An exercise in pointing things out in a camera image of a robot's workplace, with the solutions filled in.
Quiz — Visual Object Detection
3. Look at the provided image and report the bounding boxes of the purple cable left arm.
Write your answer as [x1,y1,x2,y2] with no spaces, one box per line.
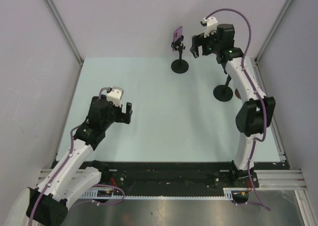
[27,87,125,219]

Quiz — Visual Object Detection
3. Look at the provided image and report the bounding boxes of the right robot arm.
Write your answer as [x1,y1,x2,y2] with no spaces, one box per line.
[190,20,276,187]

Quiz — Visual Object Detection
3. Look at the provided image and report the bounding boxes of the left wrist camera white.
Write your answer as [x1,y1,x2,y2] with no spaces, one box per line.
[106,86,124,107]

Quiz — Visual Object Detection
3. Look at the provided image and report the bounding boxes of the black round-base phone stand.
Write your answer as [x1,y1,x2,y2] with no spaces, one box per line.
[213,75,233,102]

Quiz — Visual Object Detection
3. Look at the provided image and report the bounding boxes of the aluminium corner post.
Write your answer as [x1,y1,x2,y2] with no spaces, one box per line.
[37,0,84,67]
[254,0,294,64]

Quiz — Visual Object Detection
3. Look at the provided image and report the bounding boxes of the white slotted cable duct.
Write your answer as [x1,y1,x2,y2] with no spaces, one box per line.
[80,188,247,201]

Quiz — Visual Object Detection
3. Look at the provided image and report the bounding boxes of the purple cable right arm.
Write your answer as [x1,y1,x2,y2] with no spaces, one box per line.
[205,9,271,211]

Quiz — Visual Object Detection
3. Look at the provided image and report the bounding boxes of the purple smartphone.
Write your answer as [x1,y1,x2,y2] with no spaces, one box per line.
[171,26,183,51]

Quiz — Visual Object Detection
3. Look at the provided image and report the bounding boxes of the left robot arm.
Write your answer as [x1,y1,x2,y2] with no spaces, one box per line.
[26,92,133,226]

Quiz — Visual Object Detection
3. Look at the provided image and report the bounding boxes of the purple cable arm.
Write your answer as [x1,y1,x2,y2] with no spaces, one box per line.
[27,87,125,219]
[205,9,271,211]

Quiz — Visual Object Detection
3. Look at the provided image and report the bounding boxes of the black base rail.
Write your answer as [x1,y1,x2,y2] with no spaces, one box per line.
[51,160,290,196]

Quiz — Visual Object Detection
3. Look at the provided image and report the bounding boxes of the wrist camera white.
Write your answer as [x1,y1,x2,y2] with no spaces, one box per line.
[200,16,219,38]
[106,86,124,107]

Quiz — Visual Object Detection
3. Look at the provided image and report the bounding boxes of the wooden-base metal phone stand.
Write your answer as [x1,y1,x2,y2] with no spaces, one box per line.
[235,88,241,99]

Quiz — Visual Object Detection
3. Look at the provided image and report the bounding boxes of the aluminium corner post right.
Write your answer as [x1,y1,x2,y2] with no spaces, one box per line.
[254,0,294,64]

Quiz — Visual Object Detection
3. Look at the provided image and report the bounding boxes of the aluminium corner post left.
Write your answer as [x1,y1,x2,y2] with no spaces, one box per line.
[37,0,84,67]

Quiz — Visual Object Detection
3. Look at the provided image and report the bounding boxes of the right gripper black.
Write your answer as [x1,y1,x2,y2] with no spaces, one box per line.
[191,27,222,59]

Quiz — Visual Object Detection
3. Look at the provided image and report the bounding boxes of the black phone stand rear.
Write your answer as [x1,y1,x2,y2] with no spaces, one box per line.
[171,35,189,74]

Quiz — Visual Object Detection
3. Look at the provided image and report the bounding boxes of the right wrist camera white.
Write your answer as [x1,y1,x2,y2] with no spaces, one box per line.
[200,16,219,38]

